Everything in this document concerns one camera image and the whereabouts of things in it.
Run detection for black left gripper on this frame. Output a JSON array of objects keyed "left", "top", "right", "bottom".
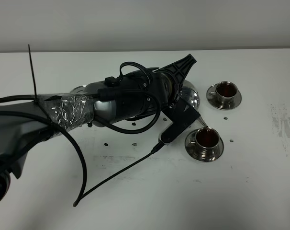
[{"left": 145, "top": 54, "right": 197, "bottom": 130}]

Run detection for stainless steel teapot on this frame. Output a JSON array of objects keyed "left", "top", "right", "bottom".
[{"left": 178, "top": 80, "right": 209, "bottom": 132}]

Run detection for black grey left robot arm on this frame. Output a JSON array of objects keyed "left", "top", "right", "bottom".
[{"left": 0, "top": 55, "right": 200, "bottom": 201}]

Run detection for far steel saucer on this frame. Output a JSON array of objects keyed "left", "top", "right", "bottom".
[{"left": 206, "top": 82, "right": 243, "bottom": 110}]

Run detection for steel saucer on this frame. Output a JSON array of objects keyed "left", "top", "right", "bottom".
[
  {"left": 185, "top": 129, "right": 224, "bottom": 162},
  {"left": 206, "top": 82, "right": 243, "bottom": 110}
]

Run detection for near steel saucer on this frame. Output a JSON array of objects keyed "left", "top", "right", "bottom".
[{"left": 185, "top": 129, "right": 224, "bottom": 162}]

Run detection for near steel teacup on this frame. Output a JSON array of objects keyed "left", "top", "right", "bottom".
[{"left": 188, "top": 127, "right": 220, "bottom": 151}]

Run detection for steel teacup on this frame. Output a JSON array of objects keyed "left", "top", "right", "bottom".
[
  {"left": 208, "top": 80, "right": 239, "bottom": 108},
  {"left": 188, "top": 127, "right": 220, "bottom": 151}
]

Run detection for far steel teacup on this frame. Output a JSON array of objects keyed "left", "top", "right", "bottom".
[{"left": 208, "top": 80, "right": 239, "bottom": 108}]

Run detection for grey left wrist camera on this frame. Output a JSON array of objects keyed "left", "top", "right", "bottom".
[{"left": 158, "top": 122, "right": 190, "bottom": 145}]

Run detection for black cable tie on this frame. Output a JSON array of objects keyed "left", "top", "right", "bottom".
[{"left": 27, "top": 44, "right": 88, "bottom": 207}]

